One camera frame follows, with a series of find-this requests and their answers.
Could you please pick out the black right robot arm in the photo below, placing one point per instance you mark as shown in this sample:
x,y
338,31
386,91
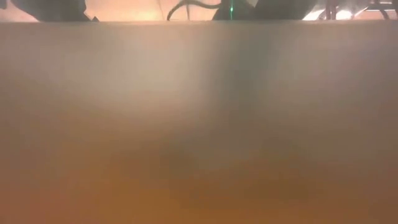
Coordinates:
x,y
280,9

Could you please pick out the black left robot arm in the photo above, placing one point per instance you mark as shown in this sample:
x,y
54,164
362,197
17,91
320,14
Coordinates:
x,y
53,9

